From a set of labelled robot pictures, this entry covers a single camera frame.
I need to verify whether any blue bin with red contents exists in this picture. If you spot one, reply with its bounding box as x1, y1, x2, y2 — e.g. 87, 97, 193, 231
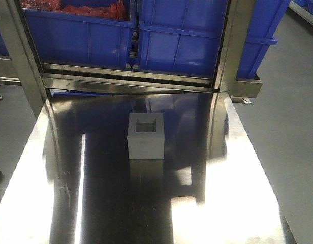
19, 0, 137, 69

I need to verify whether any red crumpled bag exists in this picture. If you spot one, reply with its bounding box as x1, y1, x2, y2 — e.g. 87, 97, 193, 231
20, 1, 127, 20

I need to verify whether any gray hollow square base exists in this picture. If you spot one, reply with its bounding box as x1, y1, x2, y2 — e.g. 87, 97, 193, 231
127, 113, 165, 159

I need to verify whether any stainless steel rack frame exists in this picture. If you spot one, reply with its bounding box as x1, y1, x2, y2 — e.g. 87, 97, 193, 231
0, 1, 262, 114

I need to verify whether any blue plastic bin right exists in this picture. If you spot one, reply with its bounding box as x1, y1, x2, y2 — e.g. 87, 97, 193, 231
136, 0, 292, 78

